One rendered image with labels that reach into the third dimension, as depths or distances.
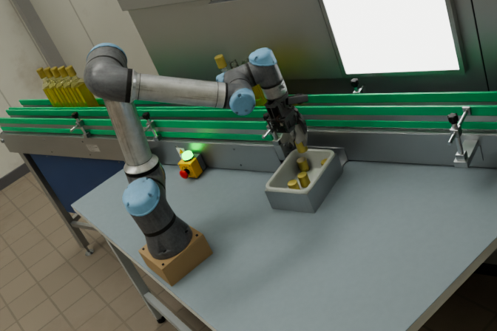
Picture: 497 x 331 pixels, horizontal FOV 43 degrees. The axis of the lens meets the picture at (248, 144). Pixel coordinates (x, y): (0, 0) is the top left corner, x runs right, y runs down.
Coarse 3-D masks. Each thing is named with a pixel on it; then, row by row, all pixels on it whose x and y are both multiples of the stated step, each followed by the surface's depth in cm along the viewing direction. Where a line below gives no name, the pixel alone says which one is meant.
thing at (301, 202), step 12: (336, 156) 212; (336, 168) 212; (324, 180) 206; (336, 180) 212; (276, 192) 206; (312, 192) 201; (324, 192) 207; (276, 204) 210; (288, 204) 207; (300, 204) 203; (312, 204) 201
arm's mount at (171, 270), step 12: (192, 228) 205; (192, 240) 199; (204, 240) 201; (144, 252) 205; (180, 252) 197; (192, 252) 199; (204, 252) 202; (156, 264) 197; (168, 264) 195; (180, 264) 198; (192, 264) 200; (168, 276) 196; (180, 276) 199
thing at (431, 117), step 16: (304, 112) 219; (320, 112) 215; (336, 112) 211; (352, 112) 207; (368, 112) 204; (384, 112) 200; (400, 112) 197; (416, 112) 194; (432, 112) 191; (448, 112) 188; (480, 112) 182; (496, 112) 179; (432, 128) 194; (448, 128) 191; (464, 128) 188; (480, 128) 185; (496, 128) 182
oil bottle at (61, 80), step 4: (52, 68) 293; (56, 68) 293; (52, 72) 293; (56, 72) 293; (56, 76) 294; (60, 76) 294; (60, 80) 295; (56, 84) 296; (60, 84) 295; (56, 88) 297; (60, 88) 296; (60, 92) 298; (64, 92) 296; (64, 96) 298; (68, 96) 297; (64, 100) 300; (68, 100) 299; (68, 104) 301; (72, 104) 299
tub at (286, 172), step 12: (288, 156) 219; (300, 156) 221; (312, 156) 218; (324, 156) 215; (288, 168) 218; (312, 168) 220; (324, 168) 206; (276, 180) 212; (288, 180) 217; (312, 180) 202; (288, 192) 202; (300, 192) 199
